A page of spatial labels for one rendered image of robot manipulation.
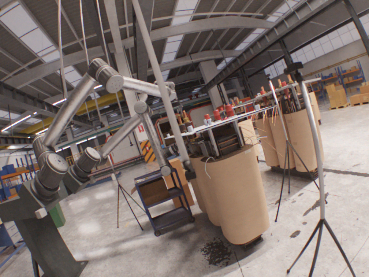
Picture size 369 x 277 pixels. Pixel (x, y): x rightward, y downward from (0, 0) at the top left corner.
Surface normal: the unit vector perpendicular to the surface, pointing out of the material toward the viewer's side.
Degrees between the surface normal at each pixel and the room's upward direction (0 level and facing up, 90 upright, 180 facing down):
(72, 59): 90
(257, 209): 90
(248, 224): 90
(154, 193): 90
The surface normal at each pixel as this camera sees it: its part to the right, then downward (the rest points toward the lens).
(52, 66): 0.22, -0.02
